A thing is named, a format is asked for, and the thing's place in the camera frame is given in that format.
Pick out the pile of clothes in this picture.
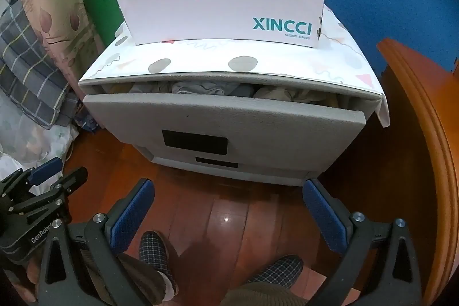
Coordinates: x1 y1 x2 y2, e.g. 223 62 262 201
102 78 339 106

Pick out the white cardboard box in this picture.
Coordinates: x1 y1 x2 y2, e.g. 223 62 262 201
114 0 327 49

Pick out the person's right leg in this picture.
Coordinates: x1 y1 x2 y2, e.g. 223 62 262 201
222 282 312 306

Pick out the plaid slipper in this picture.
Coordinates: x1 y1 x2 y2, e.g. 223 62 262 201
251 255 305 287
139 231 179 296

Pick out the grey plaid blanket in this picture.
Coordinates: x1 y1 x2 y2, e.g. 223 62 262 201
0 0 80 129

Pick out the white floral bedsheet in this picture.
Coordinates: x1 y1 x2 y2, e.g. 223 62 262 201
0 87 77 178

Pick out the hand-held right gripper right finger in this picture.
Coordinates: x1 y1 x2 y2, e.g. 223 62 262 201
302 178 424 306

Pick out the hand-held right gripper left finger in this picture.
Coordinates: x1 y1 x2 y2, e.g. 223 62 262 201
38 178 156 306

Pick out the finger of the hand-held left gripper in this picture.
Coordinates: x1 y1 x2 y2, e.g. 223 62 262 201
7 167 89 221
0 157 62 196

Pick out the person's left leg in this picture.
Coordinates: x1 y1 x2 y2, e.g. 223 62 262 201
118 252 177 305

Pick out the person's leg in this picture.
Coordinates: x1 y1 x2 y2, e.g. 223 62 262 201
222 282 312 306
118 252 177 305

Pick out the orange wooden furniture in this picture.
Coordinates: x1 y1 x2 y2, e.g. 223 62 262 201
376 37 459 306

